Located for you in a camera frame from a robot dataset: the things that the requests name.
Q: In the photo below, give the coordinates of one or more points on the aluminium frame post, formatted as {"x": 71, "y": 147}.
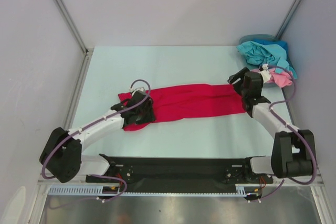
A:
{"x": 288, "y": 18}
{"x": 71, "y": 25}

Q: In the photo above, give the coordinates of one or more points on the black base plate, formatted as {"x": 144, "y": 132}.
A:
{"x": 180, "y": 175}

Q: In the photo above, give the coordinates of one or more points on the right aluminium frame post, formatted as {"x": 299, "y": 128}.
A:
{"x": 288, "y": 18}

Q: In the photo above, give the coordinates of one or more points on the left aluminium frame post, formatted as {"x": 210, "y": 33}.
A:
{"x": 71, "y": 25}

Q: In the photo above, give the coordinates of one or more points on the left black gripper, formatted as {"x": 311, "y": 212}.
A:
{"x": 150, "y": 116}

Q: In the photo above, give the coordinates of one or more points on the light blue t shirt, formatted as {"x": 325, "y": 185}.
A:
{"x": 257, "y": 54}

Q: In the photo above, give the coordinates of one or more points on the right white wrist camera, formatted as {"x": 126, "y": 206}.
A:
{"x": 265, "y": 73}

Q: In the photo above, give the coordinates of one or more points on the pink t shirt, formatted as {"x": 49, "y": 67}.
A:
{"x": 281, "y": 80}

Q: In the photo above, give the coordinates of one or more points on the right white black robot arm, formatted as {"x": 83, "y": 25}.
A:
{"x": 293, "y": 153}

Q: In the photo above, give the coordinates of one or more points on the grey plastic bin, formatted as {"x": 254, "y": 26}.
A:
{"x": 263, "y": 37}

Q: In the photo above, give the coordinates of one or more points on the dark blue t shirt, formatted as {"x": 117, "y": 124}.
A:
{"x": 280, "y": 43}

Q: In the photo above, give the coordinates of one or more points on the left light blue cable duct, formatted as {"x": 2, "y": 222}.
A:
{"x": 83, "y": 190}

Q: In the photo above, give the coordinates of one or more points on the right light blue cable duct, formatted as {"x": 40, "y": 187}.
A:
{"x": 250, "y": 189}

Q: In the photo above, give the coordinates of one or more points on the red t shirt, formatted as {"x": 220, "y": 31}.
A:
{"x": 195, "y": 101}

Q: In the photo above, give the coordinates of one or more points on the light blue cable duct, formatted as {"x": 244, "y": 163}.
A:
{"x": 83, "y": 190}
{"x": 250, "y": 189}

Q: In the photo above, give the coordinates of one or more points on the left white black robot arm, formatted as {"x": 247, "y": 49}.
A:
{"x": 62, "y": 157}

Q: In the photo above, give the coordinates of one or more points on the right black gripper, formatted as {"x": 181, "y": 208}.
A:
{"x": 238, "y": 79}

